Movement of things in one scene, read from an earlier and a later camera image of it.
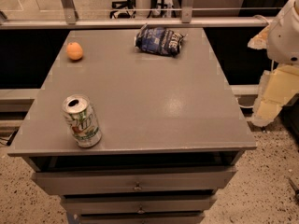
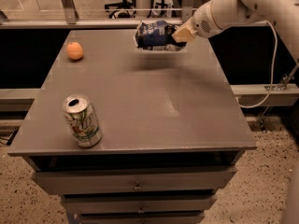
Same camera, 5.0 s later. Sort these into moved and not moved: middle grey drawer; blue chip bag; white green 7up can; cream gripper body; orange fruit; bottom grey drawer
Moved: cream gripper body; blue chip bag
Not moved: bottom grey drawer; white green 7up can; orange fruit; middle grey drawer
